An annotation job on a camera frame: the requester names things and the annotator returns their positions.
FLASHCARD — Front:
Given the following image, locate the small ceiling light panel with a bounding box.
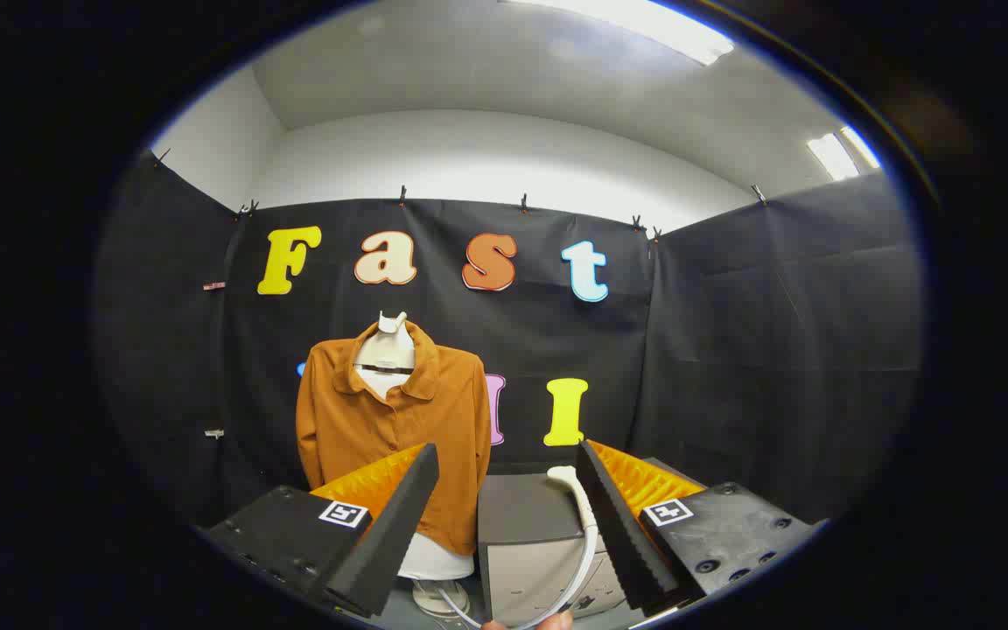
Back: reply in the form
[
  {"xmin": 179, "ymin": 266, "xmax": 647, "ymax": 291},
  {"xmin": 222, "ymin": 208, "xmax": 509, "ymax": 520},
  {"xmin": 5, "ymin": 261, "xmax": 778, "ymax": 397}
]
[{"xmin": 807, "ymin": 125, "xmax": 881, "ymax": 182}]

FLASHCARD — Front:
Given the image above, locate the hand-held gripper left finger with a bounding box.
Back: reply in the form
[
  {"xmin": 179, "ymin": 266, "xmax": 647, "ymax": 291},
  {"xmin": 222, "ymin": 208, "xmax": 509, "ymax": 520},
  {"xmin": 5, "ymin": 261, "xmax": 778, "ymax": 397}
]
[{"xmin": 205, "ymin": 442, "xmax": 441, "ymax": 619}]

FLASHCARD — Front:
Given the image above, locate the orange-brown button shirt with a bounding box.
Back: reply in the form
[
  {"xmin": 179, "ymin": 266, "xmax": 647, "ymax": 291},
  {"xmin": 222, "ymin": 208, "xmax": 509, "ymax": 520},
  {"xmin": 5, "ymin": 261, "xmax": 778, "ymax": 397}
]
[{"xmin": 296, "ymin": 319, "xmax": 493, "ymax": 557}]

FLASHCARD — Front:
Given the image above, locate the black backdrop cloth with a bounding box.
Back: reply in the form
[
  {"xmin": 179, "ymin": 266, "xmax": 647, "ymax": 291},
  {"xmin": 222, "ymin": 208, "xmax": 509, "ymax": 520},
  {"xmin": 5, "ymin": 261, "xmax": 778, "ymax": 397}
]
[{"xmin": 93, "ymin": 150, "xmax": 923, "ymax": 535}]

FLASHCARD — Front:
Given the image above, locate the long ceiling light panel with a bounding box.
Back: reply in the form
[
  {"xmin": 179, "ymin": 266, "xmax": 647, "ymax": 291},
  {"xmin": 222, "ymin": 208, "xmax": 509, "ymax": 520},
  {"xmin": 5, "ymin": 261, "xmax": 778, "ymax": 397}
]
[{"xmin": 504, "ymin": 0, "xmax": 735, "ymax": 67}]

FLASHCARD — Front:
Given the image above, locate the white mannequin torso stand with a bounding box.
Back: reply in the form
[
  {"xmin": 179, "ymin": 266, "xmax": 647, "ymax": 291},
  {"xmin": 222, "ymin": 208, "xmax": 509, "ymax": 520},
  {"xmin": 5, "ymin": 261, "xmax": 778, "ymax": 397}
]
[{"xmin": 353, "ymin": 311, "xmax": 475, "ymax": 619}]

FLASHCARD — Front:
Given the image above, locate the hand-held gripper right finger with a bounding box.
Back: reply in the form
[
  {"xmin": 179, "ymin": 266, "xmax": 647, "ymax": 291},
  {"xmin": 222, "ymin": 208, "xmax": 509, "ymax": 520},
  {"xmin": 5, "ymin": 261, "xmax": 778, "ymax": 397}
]
[{"xmin": 576, "ymin": 439, "xmax": 824, "ymax": 618}]

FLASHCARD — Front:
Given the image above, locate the white garment steamer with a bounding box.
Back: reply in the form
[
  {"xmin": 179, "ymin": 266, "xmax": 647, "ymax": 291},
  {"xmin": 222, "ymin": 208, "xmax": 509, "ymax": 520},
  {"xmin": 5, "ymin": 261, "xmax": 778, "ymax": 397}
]
[{"xmin": 434, "ymin": 465, "xmax": 599, "ymax": 630}]

